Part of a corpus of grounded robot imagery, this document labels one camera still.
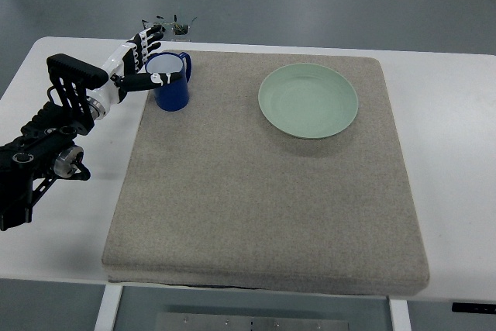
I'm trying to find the white table leg frame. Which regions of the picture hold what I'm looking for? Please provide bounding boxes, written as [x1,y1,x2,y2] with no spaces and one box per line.
[94,284,412,331]

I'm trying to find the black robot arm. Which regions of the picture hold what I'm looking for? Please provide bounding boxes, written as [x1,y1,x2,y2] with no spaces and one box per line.
[1,53,109,231]

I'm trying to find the black table control panel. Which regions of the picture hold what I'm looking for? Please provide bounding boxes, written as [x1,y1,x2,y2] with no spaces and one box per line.
[452,302,496,315]

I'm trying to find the grey felt mat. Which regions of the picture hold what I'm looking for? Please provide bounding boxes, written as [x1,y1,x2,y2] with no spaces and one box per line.
[102,51,429,295]

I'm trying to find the blue cup white inside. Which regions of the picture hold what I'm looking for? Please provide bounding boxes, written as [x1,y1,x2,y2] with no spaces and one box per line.
[145,52,192,112]

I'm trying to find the light green plate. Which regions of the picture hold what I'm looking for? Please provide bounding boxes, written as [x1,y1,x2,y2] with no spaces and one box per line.
[258,63,359,140]

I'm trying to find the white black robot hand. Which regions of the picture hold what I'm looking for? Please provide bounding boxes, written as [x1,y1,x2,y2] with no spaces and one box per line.
[87,25,171,119]

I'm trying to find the grey metal base plate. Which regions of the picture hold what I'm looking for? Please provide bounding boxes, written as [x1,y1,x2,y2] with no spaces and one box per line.
[154,312,350,331]

